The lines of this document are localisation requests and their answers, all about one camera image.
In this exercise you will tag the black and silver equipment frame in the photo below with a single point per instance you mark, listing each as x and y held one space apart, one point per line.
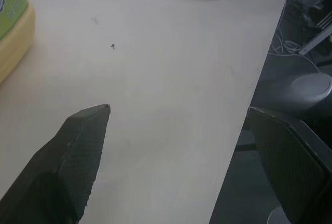
315 14

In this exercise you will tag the yellow bottle with green label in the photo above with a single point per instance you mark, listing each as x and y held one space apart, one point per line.
14 21

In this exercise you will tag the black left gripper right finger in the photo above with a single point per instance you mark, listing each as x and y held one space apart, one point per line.
290 161

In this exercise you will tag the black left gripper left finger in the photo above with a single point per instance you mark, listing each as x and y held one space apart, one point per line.
59 161

